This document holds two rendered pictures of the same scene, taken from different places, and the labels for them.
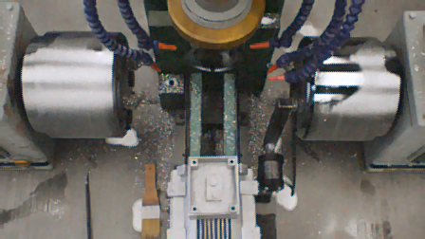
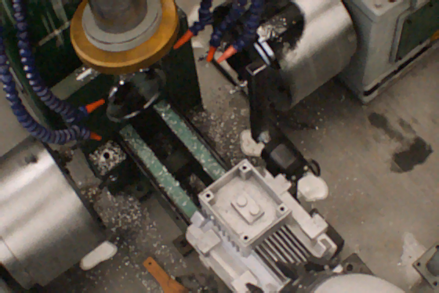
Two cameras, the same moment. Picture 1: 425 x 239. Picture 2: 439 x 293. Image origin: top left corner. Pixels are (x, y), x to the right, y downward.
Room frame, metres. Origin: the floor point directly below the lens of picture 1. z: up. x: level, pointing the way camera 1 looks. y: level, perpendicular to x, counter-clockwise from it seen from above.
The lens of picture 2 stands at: (-0.18, 0.20, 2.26)
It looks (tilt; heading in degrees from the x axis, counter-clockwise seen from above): 64 degrees down; 339
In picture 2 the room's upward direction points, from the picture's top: 9 degrees counter-clockwise
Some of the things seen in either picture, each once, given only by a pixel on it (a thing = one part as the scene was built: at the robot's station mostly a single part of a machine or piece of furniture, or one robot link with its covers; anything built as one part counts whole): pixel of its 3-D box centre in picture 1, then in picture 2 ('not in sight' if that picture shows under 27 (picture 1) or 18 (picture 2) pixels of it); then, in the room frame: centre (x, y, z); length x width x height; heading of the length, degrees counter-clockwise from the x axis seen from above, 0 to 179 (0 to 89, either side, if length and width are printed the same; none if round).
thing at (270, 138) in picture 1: (276, 126); (259, 105); (0.38, -0.10, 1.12); 0.04 x 0.03 x 0.26; 8
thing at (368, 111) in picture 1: (350, 89); (293, 29); (0.53, -0.28, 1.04); 0.41 x 0.25 x 0.25; 98
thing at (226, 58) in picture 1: (213, 58); (136, 94); (0.58, 0.06, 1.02); 0.15 x 0.02 x 0.15; 98
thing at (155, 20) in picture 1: (212, 44); (122, 85); (0.64, 0.07, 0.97); 0.30 x 0.11 x 0.34; 98
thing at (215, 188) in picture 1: (212, 189); (245, 210); (0.22, 0.02, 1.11); 0.12 x 0.11 x 0.07; 9
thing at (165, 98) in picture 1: (173, 91); (111, 166); (0.54, 0.17, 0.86); 0.07 x 0.06 x 0.12; 98
